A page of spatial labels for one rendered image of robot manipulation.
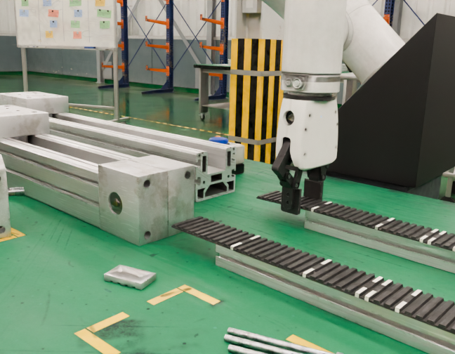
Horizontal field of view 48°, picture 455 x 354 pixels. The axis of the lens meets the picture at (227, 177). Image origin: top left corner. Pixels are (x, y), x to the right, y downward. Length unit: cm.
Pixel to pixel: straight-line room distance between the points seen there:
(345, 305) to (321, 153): 28
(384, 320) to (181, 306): 20
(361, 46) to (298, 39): 44
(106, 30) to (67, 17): 57
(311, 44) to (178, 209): 29
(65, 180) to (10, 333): 34
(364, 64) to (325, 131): 41
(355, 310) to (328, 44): 36
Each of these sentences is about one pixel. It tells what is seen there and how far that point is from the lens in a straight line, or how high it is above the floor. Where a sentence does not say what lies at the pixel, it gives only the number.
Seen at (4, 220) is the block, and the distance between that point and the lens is 74.
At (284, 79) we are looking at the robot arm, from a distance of 73.
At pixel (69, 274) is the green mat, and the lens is 62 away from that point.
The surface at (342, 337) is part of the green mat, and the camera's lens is 51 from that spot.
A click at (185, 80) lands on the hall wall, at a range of 1176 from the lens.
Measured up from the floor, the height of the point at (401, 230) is 81.
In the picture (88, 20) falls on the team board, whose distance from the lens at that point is 657.
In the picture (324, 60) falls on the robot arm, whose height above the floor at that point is 102.
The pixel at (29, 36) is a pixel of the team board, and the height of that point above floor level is 109.
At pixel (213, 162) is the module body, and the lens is 92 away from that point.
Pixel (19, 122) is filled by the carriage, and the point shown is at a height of 89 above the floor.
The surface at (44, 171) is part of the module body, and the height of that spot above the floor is 84.
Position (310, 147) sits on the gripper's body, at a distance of 72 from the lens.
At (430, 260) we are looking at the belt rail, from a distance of 69.
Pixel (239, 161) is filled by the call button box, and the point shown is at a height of 81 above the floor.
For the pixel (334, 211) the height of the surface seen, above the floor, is 81.
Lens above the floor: 104
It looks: 14 degrees down
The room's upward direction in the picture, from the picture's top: 2 degrees clockwise
